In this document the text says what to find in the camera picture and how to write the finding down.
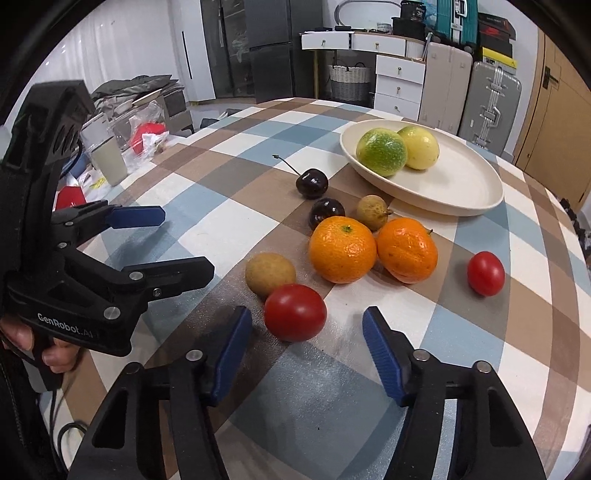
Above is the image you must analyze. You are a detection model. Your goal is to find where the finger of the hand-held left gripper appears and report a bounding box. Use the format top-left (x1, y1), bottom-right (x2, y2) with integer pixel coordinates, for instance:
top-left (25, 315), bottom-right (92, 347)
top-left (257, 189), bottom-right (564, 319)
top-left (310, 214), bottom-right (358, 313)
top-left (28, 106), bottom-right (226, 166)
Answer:
top-left (69, 247), bottom-right (216, 304)
top-left (51, 202), bottom-right (167, 248)

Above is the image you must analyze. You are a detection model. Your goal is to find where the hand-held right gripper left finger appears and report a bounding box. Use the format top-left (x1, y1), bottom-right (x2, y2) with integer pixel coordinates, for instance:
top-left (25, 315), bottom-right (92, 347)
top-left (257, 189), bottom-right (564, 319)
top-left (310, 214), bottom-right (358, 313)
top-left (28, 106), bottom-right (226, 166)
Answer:
top-left (67, 305), bottom-right (254, 480)

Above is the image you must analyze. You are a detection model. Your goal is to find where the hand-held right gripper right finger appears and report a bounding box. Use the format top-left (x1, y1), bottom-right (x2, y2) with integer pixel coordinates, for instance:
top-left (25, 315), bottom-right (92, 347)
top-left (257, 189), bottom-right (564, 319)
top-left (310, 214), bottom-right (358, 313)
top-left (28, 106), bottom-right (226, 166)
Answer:
top-left (361, 305), bottom-right (548, 480)

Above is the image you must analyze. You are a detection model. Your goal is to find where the red tomato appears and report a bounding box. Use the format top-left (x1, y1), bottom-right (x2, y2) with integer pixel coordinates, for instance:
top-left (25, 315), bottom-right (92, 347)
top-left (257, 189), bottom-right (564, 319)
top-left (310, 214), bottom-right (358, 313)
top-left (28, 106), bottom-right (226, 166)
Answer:
top-left (467, 251), bottom-right (505, 297)
top-left (264, 284), bottom-right (328, 343)

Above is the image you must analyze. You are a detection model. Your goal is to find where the wrinkled orange tangerine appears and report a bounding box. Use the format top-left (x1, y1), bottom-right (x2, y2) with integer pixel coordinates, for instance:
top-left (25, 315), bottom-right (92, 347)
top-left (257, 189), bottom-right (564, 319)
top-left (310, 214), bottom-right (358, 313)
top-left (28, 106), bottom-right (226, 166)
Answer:
top-left (376, 217), bottom-right (439, 284)

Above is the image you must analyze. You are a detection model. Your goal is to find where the smooth orange tangerine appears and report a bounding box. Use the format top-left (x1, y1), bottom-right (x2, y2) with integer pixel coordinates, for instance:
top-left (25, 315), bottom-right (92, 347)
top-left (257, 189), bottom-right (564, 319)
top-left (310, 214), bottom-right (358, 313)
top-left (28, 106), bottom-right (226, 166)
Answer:
top-left (308, 215), bottom-right (378, 284)

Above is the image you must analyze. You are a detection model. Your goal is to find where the beige round plate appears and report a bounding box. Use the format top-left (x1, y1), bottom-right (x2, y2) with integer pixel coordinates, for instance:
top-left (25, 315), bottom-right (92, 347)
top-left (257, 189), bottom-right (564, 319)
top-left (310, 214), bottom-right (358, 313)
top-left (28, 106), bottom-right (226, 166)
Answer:
top-left (340, 119), bottom-right (505, 217)

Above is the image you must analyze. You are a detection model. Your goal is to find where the person's left hand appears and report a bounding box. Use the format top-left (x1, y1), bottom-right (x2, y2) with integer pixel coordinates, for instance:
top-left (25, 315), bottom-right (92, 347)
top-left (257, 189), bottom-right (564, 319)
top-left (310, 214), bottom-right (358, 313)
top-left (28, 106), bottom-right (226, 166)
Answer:
top-left (0, 318), bottom-right (80, 374)

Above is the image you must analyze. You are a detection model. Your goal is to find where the red packet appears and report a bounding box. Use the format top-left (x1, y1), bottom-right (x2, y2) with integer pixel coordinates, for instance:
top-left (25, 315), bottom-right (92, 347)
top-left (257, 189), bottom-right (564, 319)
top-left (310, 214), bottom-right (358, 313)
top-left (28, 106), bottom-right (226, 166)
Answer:
top-left (55, 185), bottom-right (86, 210)

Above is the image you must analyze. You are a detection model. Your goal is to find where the plastic cup with milky drink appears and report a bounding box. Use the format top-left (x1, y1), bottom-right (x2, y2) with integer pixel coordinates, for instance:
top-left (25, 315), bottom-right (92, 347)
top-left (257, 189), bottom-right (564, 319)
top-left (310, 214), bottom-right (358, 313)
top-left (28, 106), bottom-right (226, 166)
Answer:
top-left (81, 115), bottom-right (129, 186)

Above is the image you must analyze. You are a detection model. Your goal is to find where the red plastic object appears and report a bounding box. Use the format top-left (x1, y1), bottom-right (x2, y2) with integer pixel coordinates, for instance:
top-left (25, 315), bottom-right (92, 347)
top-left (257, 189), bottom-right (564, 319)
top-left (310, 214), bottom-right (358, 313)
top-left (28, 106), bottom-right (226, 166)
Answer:
top-left (130, 122), bottom-right (169, 155)

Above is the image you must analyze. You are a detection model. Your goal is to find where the round brown longan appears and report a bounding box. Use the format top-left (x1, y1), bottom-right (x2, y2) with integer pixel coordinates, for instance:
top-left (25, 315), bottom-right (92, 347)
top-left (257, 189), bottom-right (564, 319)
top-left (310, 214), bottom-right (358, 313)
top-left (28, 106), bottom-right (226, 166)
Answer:
top-left (245, 252), bottom-right (297, 298)

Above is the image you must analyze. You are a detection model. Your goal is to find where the clear plastic bag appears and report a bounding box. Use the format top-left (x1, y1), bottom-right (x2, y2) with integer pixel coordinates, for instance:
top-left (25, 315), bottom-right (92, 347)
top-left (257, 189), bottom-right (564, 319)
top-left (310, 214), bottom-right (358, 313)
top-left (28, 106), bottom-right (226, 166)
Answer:
top-left (108, 99), bottom-right (171, 160)

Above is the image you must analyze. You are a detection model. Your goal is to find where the clutter of bags and boxes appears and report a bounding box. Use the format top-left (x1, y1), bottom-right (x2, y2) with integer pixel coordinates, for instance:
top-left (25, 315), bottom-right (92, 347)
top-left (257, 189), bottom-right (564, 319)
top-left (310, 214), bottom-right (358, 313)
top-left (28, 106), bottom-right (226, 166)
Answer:
top-left (90, 74), bottom-right (195, 134)

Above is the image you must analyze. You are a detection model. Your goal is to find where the brown longan with stalk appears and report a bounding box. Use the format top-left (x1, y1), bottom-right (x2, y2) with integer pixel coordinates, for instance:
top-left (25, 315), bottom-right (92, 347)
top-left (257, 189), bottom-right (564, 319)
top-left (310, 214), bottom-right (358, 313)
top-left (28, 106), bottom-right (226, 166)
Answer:
top-left (356, 195), bottom-right (394, 232)

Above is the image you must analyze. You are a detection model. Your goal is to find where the dark stemless cherry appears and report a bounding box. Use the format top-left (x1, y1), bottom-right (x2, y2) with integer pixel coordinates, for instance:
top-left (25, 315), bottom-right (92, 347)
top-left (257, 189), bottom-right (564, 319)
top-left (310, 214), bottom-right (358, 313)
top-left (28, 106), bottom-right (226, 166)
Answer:
top-left (308, 198), bottom-right (346, 230)

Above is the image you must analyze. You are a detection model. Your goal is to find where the dark cherry with stem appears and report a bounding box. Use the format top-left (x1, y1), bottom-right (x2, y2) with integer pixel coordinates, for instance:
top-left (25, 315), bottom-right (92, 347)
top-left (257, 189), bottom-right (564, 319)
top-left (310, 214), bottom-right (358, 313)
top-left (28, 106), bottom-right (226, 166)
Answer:
top-left (272, 154), bottom-right (330, 200)

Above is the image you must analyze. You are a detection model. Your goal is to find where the white standing air conditioner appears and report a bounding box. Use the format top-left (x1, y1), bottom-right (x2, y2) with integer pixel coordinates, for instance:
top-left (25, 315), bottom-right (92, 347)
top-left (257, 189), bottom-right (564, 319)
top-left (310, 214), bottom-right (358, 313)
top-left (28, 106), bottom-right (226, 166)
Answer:
top-left (175, 0), bottom-right (217, 103)

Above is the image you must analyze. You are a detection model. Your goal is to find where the green passion fruit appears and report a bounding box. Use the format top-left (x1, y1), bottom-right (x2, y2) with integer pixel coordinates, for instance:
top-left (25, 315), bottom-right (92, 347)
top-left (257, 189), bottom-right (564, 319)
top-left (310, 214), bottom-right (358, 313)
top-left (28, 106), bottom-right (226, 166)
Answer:
top-left (356, 128), bottom-right (409, 177)

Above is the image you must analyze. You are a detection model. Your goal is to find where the yellow passion fruit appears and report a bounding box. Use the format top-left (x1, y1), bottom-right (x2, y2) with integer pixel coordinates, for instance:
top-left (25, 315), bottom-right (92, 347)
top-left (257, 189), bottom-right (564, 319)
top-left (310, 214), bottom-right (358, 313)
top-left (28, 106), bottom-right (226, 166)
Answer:
top-left (397, 126), bottom-right (440, 171)

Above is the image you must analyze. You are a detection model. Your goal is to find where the dark grey refrigerator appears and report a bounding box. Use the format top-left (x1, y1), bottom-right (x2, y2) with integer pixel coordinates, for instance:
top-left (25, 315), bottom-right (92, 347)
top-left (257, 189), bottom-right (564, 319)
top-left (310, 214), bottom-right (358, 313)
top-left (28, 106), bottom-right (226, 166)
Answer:
top-left (200, 0), bottom-right (324, 104)

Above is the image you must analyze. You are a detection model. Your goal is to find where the grey white wicker basket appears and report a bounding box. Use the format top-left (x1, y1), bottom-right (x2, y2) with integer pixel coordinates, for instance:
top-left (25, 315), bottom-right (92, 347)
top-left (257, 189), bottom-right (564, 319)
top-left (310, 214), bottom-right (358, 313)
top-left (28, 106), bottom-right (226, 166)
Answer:
top-left (329, 65), bottom-right (373, 103)

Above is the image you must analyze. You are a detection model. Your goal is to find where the beige suitcase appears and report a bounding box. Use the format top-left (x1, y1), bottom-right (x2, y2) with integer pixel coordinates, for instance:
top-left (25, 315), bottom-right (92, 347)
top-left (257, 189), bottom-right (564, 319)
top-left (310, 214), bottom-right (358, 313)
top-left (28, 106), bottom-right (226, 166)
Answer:
top-left (418, 39), bottom-right (474, 134)

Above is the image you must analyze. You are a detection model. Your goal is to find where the silver suitcase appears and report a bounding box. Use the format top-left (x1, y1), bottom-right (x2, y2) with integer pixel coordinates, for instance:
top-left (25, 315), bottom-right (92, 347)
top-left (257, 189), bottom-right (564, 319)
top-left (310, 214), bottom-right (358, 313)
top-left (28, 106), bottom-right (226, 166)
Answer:
top-left (459, 60), bottom-right (522, 151)

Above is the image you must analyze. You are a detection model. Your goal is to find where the silver curved tube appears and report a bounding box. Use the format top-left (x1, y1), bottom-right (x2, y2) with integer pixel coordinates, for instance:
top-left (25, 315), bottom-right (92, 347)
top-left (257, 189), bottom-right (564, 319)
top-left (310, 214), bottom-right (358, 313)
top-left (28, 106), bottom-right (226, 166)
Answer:
top-left (335, 0), bottom-right (402, 31)

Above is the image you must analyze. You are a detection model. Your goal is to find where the white drawer desk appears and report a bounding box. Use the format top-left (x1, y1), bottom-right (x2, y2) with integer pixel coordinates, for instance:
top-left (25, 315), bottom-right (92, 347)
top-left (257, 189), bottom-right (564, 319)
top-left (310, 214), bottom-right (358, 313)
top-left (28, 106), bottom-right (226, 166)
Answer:
top-left (300, 30), bottom-right (428, 121)

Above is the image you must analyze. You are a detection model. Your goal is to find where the wooden door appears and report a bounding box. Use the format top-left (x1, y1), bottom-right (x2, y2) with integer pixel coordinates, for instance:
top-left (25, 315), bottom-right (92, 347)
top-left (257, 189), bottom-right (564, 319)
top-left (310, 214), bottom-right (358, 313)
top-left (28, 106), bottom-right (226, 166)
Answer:
top-left (512, 28), bottom-right (591, 217)

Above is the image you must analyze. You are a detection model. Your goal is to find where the yellow and black box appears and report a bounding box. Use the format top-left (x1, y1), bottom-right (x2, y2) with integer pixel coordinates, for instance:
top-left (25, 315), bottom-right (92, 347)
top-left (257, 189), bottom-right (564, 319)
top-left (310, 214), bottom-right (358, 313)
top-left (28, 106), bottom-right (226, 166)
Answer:
top-left (480, 46), bottom-right (514, 65)

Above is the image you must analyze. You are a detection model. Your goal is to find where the teal suitcase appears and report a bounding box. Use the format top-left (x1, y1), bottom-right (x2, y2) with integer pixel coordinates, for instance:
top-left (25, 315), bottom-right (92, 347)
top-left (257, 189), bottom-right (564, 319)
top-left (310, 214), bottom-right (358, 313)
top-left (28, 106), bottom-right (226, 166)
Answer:
top-left (434, 0), bottom-right (478, 47)

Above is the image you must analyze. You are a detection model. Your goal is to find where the black box with red logo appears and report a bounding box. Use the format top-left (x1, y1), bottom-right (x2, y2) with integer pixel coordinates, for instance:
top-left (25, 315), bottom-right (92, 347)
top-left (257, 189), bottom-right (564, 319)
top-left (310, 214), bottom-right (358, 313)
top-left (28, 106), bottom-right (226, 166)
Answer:
top-left (475, 13), bottom-right (517, 47)

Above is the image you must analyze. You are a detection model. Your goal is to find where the black cable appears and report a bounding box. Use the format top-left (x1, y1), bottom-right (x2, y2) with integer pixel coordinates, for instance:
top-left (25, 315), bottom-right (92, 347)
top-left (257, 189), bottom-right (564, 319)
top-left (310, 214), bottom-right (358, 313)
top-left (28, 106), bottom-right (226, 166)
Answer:
top-left (46, 385), bottom-right (90, 467)

